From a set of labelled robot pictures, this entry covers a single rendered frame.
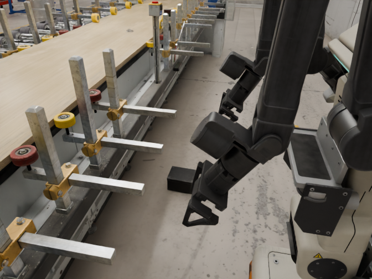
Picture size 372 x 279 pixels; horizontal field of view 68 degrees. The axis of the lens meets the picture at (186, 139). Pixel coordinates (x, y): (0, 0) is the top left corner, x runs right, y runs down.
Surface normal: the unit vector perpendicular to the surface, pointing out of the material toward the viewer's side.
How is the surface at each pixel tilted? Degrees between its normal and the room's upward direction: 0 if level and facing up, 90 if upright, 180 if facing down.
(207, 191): 32
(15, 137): 0
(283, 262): 0
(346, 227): 24
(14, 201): 90
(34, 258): 0
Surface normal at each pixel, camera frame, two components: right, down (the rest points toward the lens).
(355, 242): -0.18, 0.54
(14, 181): 0.98, 0.12
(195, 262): 0.03, -0.83
